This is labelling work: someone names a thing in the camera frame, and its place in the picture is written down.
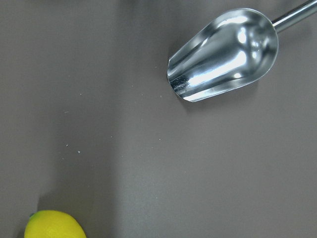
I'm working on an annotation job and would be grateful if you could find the silver metal scoop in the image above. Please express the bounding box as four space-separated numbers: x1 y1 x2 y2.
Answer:
167 0 317 102

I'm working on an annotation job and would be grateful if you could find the yellow lemon right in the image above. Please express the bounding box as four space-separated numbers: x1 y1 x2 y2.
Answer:
24 210 87 238

